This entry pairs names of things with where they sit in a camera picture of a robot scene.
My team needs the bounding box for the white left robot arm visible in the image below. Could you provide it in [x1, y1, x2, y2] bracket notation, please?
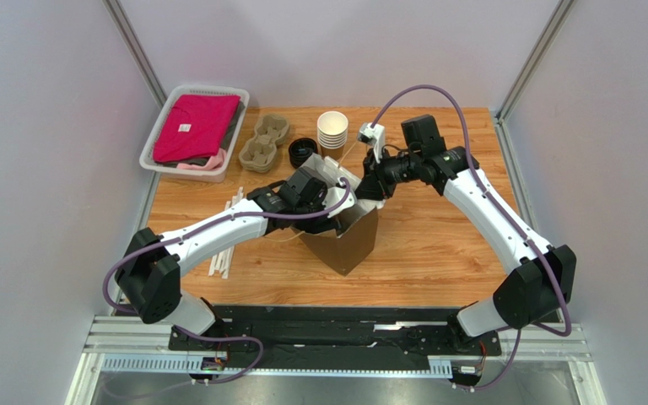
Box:
[102, 168, 353, 337]

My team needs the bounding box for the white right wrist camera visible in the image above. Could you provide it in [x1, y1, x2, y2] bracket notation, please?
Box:
[357, 122, 386, 164]

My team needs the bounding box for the white paper straw bundle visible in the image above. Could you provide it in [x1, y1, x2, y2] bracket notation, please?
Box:
[208, 186, 244, 279]

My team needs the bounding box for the stack of paper cups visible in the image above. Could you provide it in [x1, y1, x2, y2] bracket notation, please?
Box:
[316, 111, 348, 160]

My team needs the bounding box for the aluminium frame rail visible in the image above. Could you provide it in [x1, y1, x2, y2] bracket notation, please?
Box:
[66, 305, 606, 404]

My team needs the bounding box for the brown paper bag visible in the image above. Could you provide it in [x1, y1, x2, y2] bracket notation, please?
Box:
[291, 154, 384, 276]

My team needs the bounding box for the white plastic basket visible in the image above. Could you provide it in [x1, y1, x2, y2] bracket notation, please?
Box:
[139, 84, 250, 183]

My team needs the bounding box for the pink folded cloth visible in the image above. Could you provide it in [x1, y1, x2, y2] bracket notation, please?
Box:
[153, 94, 240, 164]

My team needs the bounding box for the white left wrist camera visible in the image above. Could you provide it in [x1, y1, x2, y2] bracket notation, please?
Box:
[322, 183, 357, 218]

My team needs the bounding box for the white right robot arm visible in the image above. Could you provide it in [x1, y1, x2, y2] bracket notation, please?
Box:
[355, 115, 576, 339]

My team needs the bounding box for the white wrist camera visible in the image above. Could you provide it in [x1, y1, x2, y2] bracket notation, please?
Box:
[357, 122, 386, 164]
[322, 183, 357, 218]

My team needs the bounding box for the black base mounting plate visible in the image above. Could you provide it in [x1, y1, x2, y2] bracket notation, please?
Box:
[115, 303, 561, 372]

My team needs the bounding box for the cardboard cup carrier tray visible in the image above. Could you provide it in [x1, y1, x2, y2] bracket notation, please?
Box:
[239, 114, 290, 173]

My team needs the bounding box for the stack of black lids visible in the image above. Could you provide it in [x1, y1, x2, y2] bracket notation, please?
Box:
[288, 138, 318, 169]

